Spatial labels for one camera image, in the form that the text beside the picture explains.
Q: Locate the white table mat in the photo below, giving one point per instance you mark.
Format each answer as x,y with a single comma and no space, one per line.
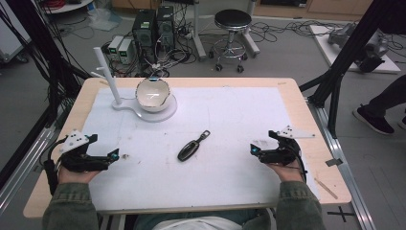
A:
207,179

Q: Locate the black computer tower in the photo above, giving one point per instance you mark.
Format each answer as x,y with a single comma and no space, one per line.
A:
144,32
165,27

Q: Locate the grey tape piece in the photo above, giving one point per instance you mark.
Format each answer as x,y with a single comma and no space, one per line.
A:
334,162

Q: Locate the black metal frame post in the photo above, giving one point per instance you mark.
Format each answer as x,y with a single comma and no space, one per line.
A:
41,48
348,54

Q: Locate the white stand with peg pole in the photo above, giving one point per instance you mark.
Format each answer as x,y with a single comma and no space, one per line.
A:
115,96

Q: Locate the black round stool on wheels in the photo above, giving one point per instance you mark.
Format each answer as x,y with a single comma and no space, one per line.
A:
232,35

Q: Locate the white ceramic bowl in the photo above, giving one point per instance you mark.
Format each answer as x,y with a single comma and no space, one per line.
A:
153,95

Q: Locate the white board with grey device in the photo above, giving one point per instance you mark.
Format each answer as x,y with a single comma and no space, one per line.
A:
351,48

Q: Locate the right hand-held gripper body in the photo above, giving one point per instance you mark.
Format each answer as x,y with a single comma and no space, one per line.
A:
281,153

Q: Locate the thin wooden stick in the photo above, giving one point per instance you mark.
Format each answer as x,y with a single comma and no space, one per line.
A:
326,188

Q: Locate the person's left hand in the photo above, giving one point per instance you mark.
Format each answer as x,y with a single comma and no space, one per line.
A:
75,176

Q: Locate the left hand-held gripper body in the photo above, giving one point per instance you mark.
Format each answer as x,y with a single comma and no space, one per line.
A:
76,159

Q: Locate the black car key fob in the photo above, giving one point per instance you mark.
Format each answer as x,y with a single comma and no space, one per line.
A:
191,147

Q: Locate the person's right hand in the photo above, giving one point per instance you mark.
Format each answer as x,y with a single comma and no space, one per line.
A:
288,172

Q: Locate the grey bench power supply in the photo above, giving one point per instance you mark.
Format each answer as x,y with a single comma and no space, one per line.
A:
125,51
114,47

